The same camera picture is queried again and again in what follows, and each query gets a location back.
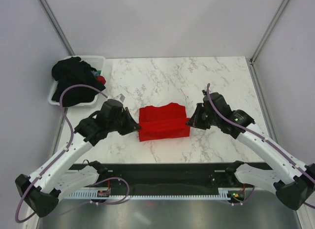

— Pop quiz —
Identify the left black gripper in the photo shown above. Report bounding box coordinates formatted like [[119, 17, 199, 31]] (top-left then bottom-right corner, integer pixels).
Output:
[[107, 107, 141, 135]]

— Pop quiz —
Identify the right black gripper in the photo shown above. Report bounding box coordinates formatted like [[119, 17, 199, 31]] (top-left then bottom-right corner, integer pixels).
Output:
[[187, 102, 220, 130]]

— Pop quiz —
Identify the red t shirt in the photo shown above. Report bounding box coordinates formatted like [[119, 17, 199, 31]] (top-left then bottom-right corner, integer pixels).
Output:
[[138, 102, 190, 142]]

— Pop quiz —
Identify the white plastic basket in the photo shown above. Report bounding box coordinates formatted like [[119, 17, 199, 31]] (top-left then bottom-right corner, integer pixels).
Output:
[[48, 55, 107, 108]]

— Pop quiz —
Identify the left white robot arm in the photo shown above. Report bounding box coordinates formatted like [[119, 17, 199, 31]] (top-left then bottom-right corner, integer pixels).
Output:
[[15, 99, 141, 218]]

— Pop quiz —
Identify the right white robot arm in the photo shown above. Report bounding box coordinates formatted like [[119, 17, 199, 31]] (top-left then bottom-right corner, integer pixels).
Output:
[[187, 90, 315, 210]]

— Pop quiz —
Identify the red cloth in basket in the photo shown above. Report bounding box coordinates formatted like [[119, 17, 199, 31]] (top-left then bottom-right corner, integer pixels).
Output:
[[96, 75, 106, 85]]

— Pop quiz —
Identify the black t shirt pile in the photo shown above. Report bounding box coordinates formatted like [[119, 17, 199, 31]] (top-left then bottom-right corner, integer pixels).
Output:
[[51, 56, 107, 108]]

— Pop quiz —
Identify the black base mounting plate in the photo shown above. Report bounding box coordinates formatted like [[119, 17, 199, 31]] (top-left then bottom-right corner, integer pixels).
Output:
[[98, 163, 243, 194]]

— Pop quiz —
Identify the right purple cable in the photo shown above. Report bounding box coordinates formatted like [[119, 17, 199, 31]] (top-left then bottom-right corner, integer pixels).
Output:
[[206, 83, 315, 210]]

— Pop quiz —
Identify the purple cable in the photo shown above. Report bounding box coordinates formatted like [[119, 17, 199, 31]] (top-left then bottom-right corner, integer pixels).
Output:
[[206, 83, 315, 210], [15, 84, 131, 224]]

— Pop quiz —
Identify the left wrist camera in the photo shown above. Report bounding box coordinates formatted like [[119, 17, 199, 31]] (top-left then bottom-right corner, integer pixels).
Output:
[[117, 94, 126, 103]]

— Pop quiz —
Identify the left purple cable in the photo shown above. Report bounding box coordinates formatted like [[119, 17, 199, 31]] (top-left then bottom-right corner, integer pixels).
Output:
[[15, 84, 131, 224]]

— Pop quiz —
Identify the right aluminium frame post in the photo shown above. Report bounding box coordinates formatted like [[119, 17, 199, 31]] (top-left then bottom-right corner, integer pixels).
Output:
[[248, 0, 291, 66]]

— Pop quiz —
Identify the aluminium frame post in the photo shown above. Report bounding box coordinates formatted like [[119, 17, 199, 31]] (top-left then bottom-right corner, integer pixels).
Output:
[[38, 0, 75, 55], [248, 0, 291, 66]]

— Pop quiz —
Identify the white slotted cable duct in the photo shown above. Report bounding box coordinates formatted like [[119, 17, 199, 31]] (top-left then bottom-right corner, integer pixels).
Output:
[[65, 188, 242, 200]]

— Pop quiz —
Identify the left aluminium frame post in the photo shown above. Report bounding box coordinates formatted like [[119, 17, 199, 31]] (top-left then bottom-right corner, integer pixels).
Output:
[[38, 0, 75, 55]]

